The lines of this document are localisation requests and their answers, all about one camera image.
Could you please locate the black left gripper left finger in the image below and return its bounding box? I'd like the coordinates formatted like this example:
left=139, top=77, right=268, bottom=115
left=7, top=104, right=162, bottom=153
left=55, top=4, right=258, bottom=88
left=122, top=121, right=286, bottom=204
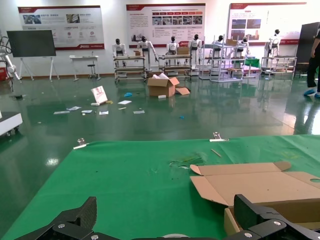
left=12, top=196, right=116, bottom=240

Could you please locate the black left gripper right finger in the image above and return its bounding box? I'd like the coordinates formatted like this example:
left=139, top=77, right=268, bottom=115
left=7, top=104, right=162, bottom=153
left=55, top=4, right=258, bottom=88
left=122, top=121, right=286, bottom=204
left=224, top=194, right=320, bottom=240

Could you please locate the open brown cardboard box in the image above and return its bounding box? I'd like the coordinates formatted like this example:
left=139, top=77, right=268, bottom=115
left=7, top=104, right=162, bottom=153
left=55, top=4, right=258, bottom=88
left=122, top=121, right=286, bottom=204
left=189, top=161, right=320, bottom=236

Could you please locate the large open cardboard box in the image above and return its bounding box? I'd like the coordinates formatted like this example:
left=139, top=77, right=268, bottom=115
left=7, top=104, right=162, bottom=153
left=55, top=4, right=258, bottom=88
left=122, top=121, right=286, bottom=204
left=146, top=72, right=181, bottom=98

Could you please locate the red box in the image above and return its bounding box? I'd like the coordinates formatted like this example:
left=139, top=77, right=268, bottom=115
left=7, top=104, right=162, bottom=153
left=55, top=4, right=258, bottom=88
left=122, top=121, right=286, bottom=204
left=0, top=66, right=10, bottom=82

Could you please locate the green table cloth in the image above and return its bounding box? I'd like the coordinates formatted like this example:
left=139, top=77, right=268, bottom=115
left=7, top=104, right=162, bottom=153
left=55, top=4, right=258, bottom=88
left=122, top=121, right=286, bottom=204
left=0, top=134, right=320, bottom=240

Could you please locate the silver binder clip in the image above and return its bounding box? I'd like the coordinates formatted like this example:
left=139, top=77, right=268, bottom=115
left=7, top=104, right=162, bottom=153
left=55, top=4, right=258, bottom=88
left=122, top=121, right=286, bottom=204
left=72, top=137, right=90, bottom=150
left=209, top=131, right=230, bottom=143

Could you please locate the white tape roll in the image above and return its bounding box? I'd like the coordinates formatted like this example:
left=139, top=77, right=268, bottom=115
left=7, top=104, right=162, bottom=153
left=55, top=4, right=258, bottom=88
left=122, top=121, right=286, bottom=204
left=157, top=233, right=191, bottom=240

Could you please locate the white cart platform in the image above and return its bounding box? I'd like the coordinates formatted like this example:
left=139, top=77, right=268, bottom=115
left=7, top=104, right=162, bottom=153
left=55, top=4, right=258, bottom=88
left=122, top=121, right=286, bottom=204
left=0, top=111, right=24, bottom=138

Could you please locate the white red paper bag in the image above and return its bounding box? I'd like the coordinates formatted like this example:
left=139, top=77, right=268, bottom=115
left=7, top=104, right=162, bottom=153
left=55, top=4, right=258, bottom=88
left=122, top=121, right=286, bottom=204
left=90, top=85, right=109, bottom=106

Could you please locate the flat cardboard piece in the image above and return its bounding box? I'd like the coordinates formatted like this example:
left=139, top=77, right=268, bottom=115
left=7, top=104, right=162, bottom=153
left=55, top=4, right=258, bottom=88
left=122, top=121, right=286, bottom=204
left=174, top=86, right=191, bottom=96

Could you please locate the black stool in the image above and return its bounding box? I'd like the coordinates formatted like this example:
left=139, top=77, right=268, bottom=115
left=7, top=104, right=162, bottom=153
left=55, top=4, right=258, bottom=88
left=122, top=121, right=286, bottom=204
left=86, top=64, right=99, bottom=81

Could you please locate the green covered table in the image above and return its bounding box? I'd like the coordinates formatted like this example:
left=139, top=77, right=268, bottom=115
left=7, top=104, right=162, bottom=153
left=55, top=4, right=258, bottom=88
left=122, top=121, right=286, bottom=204
left=244, top=57, right=261, bottom=78

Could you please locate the person in black clothes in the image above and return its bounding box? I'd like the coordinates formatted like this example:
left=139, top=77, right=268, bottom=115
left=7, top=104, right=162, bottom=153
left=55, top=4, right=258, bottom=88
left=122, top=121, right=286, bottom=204
left=306, top=32, right=320, bottom=99

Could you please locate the white desk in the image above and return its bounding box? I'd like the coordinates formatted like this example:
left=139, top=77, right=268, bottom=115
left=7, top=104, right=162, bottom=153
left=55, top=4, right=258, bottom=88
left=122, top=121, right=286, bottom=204
left=69, top=54, right=102, bottom=82

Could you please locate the white black humanoid robot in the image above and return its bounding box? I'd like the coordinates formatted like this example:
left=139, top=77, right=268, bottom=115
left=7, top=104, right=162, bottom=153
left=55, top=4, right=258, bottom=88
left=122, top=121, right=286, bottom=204
left=111, top=38, right=127, bottom=68
left=237, top=36, right=251, bottom=55
left=136, top=36, right=158, bottom=72
left=214, top=34, right=226, bottom=51
left=187, top=34, right=203, bottom=76
left=264, top=29, right=282, bottom=61
left=166, top=36, right=180, bottom=56

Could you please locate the tall black panel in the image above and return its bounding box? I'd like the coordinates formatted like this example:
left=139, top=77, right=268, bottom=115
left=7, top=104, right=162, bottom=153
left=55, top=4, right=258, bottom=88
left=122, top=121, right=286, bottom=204
left=294, top=21, right=320, bottom=78

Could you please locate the black display on stand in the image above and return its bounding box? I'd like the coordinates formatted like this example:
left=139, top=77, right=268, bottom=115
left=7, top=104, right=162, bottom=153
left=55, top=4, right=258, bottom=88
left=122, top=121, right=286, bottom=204
left=6, top=29, right=61, bottom=82

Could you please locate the metal frame workbench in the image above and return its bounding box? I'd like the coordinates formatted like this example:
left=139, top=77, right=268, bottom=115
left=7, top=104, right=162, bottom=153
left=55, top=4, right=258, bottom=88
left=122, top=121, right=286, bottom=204
left=113, top=55, right=148, bottom=84
left=158, top=53, right=193, bottom=79
left=259, top=56, right=298, bottom=76

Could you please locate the white metal frame rack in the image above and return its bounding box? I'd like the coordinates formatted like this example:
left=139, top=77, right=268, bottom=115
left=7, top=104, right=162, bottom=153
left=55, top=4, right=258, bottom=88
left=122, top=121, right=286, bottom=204
left=199, top=34, right=248, bottom=83

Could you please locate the red white wall poster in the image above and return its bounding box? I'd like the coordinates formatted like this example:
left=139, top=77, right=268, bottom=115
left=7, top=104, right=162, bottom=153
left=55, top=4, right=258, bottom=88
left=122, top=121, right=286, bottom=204
left=125, top=3, right=207, bottom=49
left=17, top=5, right=105, bottom=51
left=228, top=1, right=308, bottom=46

